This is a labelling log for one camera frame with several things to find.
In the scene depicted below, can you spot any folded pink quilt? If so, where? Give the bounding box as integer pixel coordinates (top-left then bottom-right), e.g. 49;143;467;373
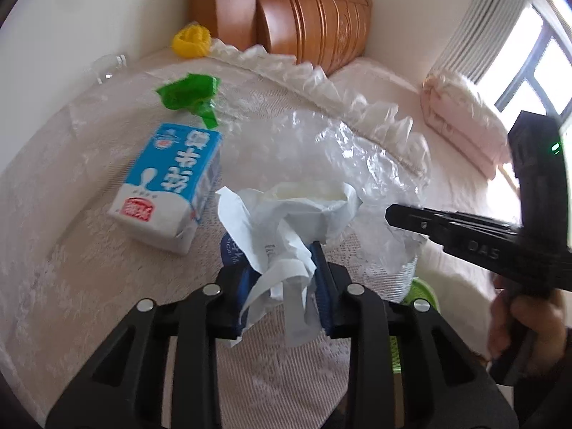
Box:
420;69;514;179

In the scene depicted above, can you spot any green plastic wrapper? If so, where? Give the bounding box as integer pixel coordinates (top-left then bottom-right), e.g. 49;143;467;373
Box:
156;73;222;129

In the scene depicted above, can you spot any person's right hand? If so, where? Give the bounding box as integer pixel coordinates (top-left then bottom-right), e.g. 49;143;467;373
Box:
487;283;569;364

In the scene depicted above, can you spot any white blue mask package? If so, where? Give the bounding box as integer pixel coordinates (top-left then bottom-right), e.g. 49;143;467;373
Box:
216;182;360;349

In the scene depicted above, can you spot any striped grey curtain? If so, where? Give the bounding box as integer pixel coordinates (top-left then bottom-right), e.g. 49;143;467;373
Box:
429;0;543;85

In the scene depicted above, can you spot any yellow plastic toy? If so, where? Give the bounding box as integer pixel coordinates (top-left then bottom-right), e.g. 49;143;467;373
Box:
172;26;212;57

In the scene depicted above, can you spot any pink bed sheet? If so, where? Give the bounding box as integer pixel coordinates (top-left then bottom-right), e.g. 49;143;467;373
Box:
331;56;523;305

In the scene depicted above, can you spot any dark framed window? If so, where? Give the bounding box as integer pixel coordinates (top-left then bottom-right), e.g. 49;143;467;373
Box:
478;4;572;126

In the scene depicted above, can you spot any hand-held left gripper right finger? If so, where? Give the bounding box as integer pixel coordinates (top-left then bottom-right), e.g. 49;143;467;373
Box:
310;241;519;429

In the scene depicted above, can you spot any carved wooden headboard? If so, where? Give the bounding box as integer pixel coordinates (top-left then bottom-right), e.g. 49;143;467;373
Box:
255;0;374;77

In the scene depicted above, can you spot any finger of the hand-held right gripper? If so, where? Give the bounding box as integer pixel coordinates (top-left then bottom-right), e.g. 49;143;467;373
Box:
386;203;452;251

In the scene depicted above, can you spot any clear plastic cup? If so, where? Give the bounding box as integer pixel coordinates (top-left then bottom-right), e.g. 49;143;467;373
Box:
85;54;130;85

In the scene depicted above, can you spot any wooden headboard side panel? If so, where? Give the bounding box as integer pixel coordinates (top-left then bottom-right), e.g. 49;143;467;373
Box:
191;0;257;52

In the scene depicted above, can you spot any blue white milk carton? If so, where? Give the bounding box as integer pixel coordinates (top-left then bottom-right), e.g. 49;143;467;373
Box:
108;123;223;255

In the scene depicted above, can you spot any green plastic basket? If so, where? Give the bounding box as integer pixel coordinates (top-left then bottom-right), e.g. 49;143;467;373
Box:
389;277;441;374

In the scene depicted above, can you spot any clear plastic bag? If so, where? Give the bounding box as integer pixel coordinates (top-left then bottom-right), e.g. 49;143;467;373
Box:
272;107;432;273

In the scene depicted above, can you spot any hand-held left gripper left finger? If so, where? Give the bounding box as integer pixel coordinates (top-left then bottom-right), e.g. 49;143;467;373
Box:
45;268;252;429

